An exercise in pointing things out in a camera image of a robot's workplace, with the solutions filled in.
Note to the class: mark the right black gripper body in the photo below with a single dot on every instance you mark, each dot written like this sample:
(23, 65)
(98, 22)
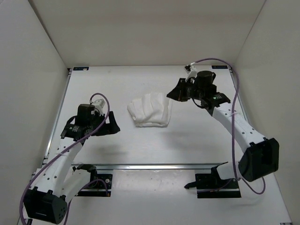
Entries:
(194, 92)

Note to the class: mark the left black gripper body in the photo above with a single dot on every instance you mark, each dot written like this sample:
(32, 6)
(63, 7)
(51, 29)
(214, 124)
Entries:
(96, 120)

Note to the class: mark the white pleated skirt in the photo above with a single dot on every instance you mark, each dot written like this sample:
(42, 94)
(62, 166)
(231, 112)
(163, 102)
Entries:
(151, 110)

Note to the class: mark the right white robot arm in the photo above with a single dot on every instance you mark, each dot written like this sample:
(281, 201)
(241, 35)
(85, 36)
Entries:
(260, 154)

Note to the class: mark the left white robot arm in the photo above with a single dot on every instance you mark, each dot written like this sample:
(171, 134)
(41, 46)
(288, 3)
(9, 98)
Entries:
(51, 191)

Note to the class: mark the right blue corner label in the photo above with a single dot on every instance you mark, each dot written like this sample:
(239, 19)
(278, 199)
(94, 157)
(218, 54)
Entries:
(219, 67)

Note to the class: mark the blue corner label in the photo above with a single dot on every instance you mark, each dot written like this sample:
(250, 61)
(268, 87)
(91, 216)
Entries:
(80, 68)
(219, 67)

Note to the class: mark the left blue corner label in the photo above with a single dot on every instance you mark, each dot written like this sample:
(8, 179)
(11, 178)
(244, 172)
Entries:
(80, 68)

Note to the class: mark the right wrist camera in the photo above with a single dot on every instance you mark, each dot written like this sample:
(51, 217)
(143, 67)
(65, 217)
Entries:
(191, 72)

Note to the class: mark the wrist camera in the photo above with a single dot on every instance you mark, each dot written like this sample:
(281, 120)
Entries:
(99, 104)
(191, 72)

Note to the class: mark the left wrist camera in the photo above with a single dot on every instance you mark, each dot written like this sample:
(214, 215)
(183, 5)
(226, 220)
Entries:
(99, 104)

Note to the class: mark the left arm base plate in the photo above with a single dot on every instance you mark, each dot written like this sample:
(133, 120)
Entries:
(101, 185)

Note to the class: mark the aluminium front rail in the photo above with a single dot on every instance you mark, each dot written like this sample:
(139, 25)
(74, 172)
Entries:
(154, 166)

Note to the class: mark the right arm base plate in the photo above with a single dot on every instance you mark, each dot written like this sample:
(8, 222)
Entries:
(208, 187)

